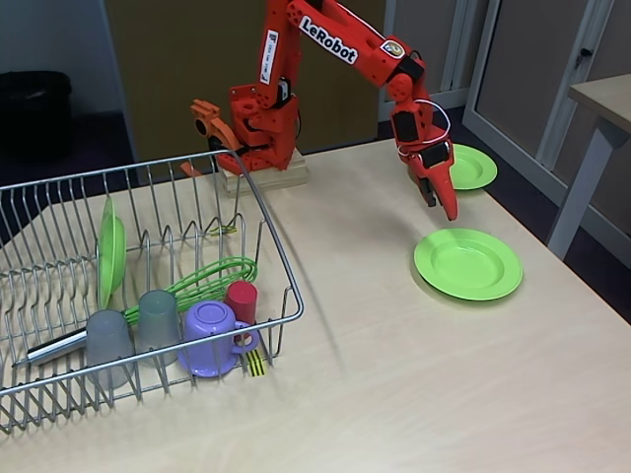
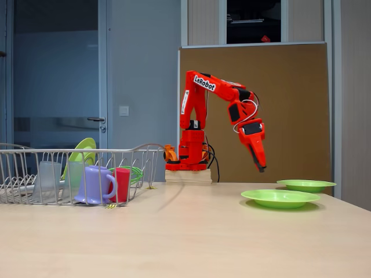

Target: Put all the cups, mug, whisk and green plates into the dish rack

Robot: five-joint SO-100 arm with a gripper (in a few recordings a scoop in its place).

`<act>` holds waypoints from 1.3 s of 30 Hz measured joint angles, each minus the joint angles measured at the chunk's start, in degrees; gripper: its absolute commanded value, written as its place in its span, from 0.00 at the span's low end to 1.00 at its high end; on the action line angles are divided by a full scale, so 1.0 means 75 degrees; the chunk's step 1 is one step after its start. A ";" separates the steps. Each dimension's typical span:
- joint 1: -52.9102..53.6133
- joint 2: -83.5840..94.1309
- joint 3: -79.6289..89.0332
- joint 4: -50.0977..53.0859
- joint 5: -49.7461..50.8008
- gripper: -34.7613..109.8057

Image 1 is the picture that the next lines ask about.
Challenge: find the wooden base block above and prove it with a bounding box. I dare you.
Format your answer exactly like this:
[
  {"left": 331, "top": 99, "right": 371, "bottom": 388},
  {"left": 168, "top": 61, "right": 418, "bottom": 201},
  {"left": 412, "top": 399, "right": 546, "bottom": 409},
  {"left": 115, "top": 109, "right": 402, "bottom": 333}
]
[{"left": 219, "top": 147, "right": 310, "bottom": 198}]

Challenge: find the red plastic cup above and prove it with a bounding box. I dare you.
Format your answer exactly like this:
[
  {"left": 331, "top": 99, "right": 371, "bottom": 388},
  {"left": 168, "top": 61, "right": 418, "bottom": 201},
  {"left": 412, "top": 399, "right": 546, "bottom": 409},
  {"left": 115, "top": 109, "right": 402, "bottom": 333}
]
[{"left": 224, "top": 281, "right": 259, "bottom": 326}]

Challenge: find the green whisk with metal handle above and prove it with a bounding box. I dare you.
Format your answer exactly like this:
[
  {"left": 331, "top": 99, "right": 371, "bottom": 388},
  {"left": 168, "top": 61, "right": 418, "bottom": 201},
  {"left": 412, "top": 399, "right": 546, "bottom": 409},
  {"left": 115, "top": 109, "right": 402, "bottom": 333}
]
[{"left": 12, "top": 254, "right": 260, "bottom": 369}]

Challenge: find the beige side table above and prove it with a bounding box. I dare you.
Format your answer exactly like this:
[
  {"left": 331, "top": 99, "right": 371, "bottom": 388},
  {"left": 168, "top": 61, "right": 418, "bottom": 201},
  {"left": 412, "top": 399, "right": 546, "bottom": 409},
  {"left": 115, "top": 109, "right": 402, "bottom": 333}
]
[{"left": 546, "top": 73, "right": 631, "bottom": 260}]

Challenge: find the orange table clamp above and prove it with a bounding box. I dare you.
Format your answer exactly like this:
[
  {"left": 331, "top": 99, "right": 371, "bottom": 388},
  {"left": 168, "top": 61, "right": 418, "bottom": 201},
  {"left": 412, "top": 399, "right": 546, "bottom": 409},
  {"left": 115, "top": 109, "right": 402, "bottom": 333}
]
[{"left": 179, "top": 98, "right": 247, "bottom": 178}]

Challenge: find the green plastic plate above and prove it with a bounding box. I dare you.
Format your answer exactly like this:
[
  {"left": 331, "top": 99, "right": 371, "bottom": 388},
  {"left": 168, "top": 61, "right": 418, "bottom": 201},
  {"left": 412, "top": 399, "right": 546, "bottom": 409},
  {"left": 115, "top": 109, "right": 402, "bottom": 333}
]
[
  {"left": 449, "top": 144, "right": 498, "bottom": 192},
  {"left": 96, "top": 194, "right": 128, "bottom": 310},
  {"left": 412, "top": 228, "right": 525, "bottom": 303}
]

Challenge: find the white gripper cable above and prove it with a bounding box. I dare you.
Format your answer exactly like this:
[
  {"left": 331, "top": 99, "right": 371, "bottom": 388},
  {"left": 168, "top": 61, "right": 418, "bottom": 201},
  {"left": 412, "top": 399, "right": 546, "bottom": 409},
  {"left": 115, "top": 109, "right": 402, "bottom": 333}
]
[{"left": 396, "top": 98, "right": 453, "bottom": 159}]

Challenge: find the grey cabinet with key lock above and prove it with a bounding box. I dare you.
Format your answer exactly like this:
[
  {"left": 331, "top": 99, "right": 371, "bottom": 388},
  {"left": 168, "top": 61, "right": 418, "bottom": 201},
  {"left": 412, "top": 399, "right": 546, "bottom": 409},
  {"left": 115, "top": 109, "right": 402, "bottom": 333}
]
[{"left": 461, "top": 0, "right": 631, "bottom": 233}]

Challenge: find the yellow black striped tape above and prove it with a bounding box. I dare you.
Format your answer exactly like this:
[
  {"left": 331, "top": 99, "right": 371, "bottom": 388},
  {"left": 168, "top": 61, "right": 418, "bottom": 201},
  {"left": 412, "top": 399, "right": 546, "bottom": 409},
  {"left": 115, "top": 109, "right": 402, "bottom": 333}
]
[{"left": 245, "top": 349, "right": 268, "bottom": 380}]

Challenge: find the purple plastic mug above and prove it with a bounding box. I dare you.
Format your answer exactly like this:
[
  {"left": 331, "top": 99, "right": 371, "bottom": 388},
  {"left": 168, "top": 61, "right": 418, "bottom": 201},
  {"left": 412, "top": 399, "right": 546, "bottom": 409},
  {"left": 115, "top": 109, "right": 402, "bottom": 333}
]
[{"left": 176, "top": 300, "right": 261, "bottom": 378}]

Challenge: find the translucent grey plastic cup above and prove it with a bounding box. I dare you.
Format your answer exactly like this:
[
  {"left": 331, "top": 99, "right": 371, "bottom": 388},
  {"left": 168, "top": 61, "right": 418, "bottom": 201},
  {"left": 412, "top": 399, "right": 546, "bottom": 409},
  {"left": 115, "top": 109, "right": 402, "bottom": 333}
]
[
  {"left": 135, "top": 290, "right": 182, "bottom": 369},
  {"left": 86, "top": 308, "right": 135, "bottom": 390}
]

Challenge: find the grey shutter-door cabinet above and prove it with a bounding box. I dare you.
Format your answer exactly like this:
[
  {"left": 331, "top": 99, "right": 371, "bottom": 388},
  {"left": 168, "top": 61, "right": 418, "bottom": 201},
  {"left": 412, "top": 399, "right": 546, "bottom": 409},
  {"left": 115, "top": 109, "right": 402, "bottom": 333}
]
[{"left": 378, "top": 0, "right": 474, "bottom": 122}]

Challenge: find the brown cork board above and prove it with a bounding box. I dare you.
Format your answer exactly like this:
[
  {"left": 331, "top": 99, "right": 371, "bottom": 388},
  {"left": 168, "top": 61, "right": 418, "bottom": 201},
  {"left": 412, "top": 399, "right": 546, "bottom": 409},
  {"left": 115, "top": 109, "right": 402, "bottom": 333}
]
[{"left": 101, "top": 0, "right": 386, "bottom": 164}]

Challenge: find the metal wire dish rack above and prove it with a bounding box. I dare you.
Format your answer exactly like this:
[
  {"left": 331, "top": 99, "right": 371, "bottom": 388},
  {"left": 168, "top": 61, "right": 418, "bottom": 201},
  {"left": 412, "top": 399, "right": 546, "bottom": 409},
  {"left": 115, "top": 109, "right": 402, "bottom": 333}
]
[{"left": 0, "top": 150, "right": 305, "bottom": 436}]

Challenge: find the black waste bin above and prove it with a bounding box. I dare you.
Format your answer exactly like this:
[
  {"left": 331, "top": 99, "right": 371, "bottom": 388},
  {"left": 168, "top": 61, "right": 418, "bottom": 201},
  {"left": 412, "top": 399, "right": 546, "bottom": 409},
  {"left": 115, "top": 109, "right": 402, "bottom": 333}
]
[{"left": 0, "top": 71, "right": 73, "bottom": 164}]

